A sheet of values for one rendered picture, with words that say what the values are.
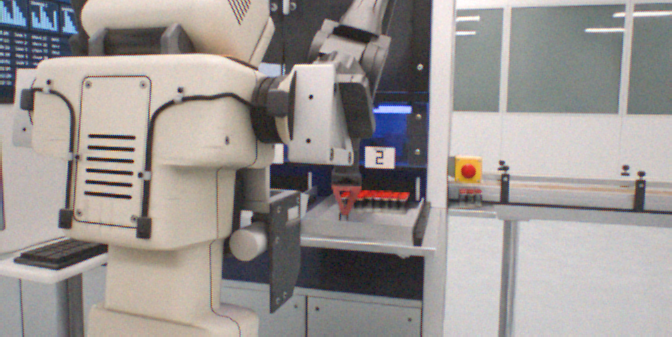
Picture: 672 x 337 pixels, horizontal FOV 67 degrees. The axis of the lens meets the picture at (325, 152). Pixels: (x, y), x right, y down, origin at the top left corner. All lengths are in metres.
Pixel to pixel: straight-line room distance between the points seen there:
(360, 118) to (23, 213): 1.06
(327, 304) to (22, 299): 1.17
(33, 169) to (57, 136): 0.80
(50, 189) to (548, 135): 5.36
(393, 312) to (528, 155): 4.70
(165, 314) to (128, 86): 0.28
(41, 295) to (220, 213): 1.54
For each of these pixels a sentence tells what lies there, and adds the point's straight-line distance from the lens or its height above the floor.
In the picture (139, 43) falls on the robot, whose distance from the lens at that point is 0.66.
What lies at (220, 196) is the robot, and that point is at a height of 1.06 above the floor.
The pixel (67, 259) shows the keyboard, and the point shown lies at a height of 0.82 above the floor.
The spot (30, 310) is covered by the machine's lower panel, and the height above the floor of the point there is 0.40.
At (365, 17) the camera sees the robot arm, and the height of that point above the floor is 1.31.
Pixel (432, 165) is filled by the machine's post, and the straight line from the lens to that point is 1.47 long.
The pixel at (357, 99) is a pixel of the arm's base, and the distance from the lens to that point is 0.60.
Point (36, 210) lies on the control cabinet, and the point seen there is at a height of 0.89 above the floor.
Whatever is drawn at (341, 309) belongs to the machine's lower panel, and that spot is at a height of 0.55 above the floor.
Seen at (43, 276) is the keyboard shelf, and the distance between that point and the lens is 1.29.
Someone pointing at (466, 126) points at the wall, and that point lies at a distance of 6.07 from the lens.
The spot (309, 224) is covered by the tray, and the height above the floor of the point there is 0.90.
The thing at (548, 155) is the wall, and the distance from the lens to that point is 6.17.
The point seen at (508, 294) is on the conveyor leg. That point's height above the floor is 0.59.
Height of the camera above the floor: 1.19
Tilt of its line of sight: 6 degrees down
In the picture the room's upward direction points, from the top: 1 degrees clockwise
